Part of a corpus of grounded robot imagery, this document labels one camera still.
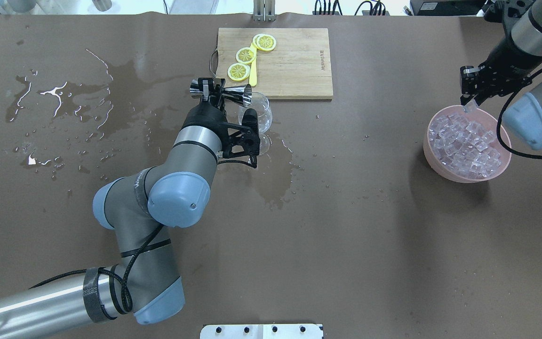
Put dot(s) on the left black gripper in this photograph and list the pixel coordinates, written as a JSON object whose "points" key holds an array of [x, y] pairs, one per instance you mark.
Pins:
{"points": [[203, 114]]}

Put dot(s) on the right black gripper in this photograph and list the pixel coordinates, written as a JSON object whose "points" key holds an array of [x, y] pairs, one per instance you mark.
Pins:
{"points": [[500, 60]]}

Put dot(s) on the clear ice cube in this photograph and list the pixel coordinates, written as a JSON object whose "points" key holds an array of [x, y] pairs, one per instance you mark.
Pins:
{"points": [[470, 107]]}

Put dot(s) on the steel cocktail jigger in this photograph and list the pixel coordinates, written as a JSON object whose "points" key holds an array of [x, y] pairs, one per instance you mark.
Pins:
{"points": [[241, 95]]}

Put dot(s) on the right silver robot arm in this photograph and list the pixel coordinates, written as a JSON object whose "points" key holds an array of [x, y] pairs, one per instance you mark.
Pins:
{"points": [[521, 47]]}

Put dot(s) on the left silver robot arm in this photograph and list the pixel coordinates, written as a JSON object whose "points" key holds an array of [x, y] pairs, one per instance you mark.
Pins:
{"points": [[137, 208]]}

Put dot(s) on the clear wine glass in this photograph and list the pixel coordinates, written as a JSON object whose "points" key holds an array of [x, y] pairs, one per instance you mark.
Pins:
{"points": [[261, 104]]}

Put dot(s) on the pink bowl of ice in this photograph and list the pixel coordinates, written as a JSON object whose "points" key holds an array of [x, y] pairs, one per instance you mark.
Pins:
{"points": [[461, 145]]}

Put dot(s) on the yellow lemon slice near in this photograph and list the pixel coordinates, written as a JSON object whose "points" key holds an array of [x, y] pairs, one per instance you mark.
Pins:
{"points": [[238, 71]]}

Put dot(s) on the yellow lemon slice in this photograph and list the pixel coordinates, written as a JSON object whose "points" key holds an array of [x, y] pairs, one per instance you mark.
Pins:
{"points": [[238, 71], [265, 42], [246, 55]]}

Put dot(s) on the yellow plastic stick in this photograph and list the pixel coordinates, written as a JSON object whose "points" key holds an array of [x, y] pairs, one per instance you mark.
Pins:
{"points": [[253, 77]]}

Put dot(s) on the yellow lemon slice middle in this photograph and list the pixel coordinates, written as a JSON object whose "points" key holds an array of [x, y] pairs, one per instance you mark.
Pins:
{"points": [[246, 55]]}

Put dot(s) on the yellow lemon slice far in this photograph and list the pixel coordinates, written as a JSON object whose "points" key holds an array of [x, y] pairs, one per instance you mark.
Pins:
{"points": [[265, 42]]}

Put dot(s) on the bamboo cutting board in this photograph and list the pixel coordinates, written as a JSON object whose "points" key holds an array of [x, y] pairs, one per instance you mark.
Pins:
{"points": [[298, 68]]}

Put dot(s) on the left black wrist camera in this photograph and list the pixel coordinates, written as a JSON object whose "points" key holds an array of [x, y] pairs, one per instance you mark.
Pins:
{"points": [[241, 142]]}

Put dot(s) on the aluminium frame post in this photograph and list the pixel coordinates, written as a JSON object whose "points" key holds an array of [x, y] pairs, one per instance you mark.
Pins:
{"points": [[264, 10]]}

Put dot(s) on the white camera post base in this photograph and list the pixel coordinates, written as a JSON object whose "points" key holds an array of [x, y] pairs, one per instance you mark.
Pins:
{"points": [[263, 331]]}

